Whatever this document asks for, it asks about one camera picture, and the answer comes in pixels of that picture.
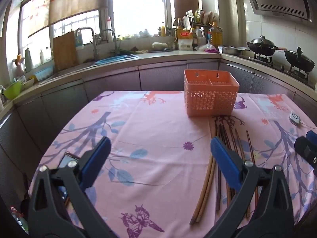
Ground tall steel faucet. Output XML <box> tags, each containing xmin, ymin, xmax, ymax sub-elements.
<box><xmin>75</xmin><ymin>27</ymin><xmax>100</xmax><ymax>61</ymax></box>

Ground white plastic jug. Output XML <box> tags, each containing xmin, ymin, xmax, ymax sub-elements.
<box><xmin>194</xmin><ymin>27</ymin><xmax>206</xmax><ymax>46</ymax></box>

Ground white tall bottle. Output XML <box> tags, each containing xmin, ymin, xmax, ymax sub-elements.
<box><xmin>25</xmin><ymin>48</ymin><xmax>34</xmax><ymax>72</ymax></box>

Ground small white remote device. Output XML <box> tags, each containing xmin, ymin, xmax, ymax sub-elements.
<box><xmin>289</xmin><ymin>111</ymin><xmax>302</xmax><ymax>126</ymax></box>

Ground gas stove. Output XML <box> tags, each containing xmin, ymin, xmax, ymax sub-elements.
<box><xmin>248</xmin><ymin>54</ymin><xmax>317</xmax><ymax>88</ymax></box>

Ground pink floral tablecloth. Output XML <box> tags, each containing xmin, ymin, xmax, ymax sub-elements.
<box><xmin>28</xmin><ymin>90</ymin><xmax>315</xmax><ymax>238</ymax></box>

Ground smartphone with red case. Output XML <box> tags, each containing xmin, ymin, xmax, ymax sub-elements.
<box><xmin>57</xmin><ymin>152</ymin><xmax>81</xmax><ymax>205</ymax></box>

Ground bunch of wooden chopsticks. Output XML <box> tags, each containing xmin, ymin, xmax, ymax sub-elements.
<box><xmin>189</xmin><ymin>115</ymin><xmax>260</xmax><ymax>226</ymax></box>

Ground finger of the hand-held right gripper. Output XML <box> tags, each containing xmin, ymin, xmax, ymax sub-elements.
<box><xmin>294</xmin><ymin>130</ymin><xmax>317</xmax><ymax>177</ymax></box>

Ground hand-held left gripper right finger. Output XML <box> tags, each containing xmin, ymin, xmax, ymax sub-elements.
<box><xmin>205</xmin><ymin>136</ymin><xmax>295</xmax><ymax>238</ymax></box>

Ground steel range hood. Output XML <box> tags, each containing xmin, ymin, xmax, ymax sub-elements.
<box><xmin>241</xmin><ymin>0</ymin><xmax>314</xmax><ymax>21</ymax></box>

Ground patterned window blind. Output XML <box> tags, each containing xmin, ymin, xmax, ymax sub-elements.
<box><xmin>18</xmin><ymin>0</ymin><xmax>113</xmax><ymax>38</ymax></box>

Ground black wok with lid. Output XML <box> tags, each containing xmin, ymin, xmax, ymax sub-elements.
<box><xmin>284</xmin><ymin>46</ymin><xmax>316</xmax><ymax>73</ymax></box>
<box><xmin>246</xmin><ymin>36</ymin><xmax>287</xmax><ymax>57</ymax></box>

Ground yellow cooking oil bottle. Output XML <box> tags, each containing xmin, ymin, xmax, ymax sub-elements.
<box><xmin>209</xmin><ymin>22</ymin><xmax>223</xmax><ymax>46</ymax></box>

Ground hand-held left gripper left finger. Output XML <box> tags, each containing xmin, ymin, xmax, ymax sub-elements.
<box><xmin>27</xmin><ymin>136</ymin><xmax>117</xmax><ymax>238</ymax></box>

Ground green plastic bowl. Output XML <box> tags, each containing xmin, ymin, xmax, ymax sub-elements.
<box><xmin>3</xmin><ymin>81</ymin><xmax>23</xmax><ymax>100</ymax></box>

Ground blue plastic basin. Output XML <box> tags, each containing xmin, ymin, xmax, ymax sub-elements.
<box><xmin>95</xmin><ymin>55</ymin><xmax>139</xmax><ymax>65</ymax></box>

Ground steel bowl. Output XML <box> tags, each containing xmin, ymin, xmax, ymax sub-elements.
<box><xmin>221</xmin><ymin>46</ymin><xmax>248</xmax><ymax>56</ymax></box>

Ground yellow and white box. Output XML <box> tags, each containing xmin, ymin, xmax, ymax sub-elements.
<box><xmin>177</xmin><ymin>28</ymin><xmax>194</xmax><ymax>51</ymax></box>

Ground orange plastic utensil basket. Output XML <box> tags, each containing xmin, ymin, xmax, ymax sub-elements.
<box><xmin>184</xmin><ymin>69</ymin><xmax>240</xmax><ymax>118</ymax></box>

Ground red cap plastic bottle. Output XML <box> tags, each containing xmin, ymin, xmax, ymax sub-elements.
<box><xmin>10</xmin><ymin>205</ymin><xmax>29</xmax><ymax>234</ymax></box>

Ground wooden cutting board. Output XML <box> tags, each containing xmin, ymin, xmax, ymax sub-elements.
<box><xmin>53</xmin><ymin>31</ymin><xmax>79</xmax><ymax>72</ymax></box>

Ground curved steel faucet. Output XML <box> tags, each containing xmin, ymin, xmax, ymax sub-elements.
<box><xmin>100</xmin><ymin>28</ymin><xmax>119</xmax><ymax>53</ymax></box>

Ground pink plastic bag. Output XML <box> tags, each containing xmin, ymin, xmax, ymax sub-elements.
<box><xmin>196</xmin><ymin>44</ymin><xmax>220</xmax><ymax>54</ymax></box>

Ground grey kitchen cabinets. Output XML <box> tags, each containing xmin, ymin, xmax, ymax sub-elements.
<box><xmin>0</xmin><ymin>59</ymin><xmax>317</xmax><ymax>196</ymax></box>

